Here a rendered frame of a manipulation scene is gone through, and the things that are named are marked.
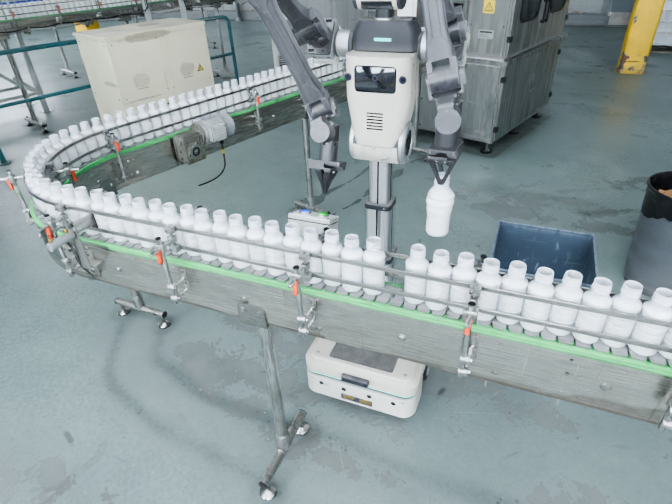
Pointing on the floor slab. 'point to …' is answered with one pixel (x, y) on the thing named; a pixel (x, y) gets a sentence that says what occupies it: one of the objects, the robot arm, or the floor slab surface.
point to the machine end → (503, 65)
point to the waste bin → (653, 238)
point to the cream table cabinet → (145, 63)
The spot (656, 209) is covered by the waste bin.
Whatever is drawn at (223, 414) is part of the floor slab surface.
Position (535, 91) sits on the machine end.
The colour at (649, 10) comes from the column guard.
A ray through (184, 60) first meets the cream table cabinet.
